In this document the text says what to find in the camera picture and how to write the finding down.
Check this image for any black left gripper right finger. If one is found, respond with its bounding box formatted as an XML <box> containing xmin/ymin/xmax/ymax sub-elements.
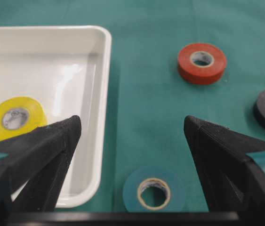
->
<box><xmin>184</xmin><ymin>115</ymin><xmax>265</xmax><ymax>225</ymax></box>

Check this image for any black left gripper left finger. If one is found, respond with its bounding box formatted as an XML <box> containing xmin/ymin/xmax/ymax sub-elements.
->
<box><xmin>0</xmin><ymin>115</ymin><xmax>82</xmax><ymax>225</ymax></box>

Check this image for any yellow tape roll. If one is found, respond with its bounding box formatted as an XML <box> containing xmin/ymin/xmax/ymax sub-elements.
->
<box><xmin>0</xmin><ymin>97</ymin><xmax>47</xmax><ymax>141</ymax></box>

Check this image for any green tape roll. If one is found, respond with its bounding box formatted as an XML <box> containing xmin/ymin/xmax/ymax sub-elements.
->
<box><xmin>122</xmin><ymin>166</ymin><xmax>186</xmax><ymax>212</ymax></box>

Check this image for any red tape roll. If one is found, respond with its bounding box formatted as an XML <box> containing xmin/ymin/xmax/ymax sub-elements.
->
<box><xmin>177</xmin><ymin>43</ymin><xmax>227</xmax><ymax>85</ymax></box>

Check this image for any white plastic tray case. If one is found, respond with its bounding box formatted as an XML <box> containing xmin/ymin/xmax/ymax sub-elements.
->
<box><xmin>0</xmin><ymin>26</ymin><xmax>112</xmax><ymax>208</ymax></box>

